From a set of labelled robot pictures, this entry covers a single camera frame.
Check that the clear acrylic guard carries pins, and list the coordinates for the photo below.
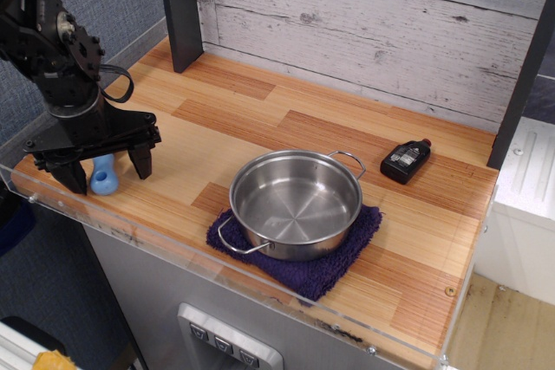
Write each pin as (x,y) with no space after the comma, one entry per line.
(398,302)

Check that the white side cabinet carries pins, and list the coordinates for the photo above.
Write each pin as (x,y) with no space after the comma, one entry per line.
(516,248)

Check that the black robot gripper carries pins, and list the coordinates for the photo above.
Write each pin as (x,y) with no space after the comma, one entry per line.
(104,129)

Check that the purple towel cloth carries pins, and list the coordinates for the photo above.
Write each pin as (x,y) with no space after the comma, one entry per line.
(309,279)

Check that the dark grey left post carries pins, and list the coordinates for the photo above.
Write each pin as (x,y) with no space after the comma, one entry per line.
(183,26)

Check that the small black bottle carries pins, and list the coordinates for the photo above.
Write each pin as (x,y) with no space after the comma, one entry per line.
(406,160)

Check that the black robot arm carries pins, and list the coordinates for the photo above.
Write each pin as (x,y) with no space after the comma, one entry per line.
(47,46)

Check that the silver button panel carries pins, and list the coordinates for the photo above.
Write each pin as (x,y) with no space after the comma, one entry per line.
(213,344)

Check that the stainless steel pot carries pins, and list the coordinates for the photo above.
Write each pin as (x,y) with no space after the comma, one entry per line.
(293,205)

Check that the yellow black object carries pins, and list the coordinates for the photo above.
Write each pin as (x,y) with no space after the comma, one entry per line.
(53,360)

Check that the blue grey toy spoon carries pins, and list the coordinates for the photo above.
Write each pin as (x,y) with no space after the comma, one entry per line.
(103,180)

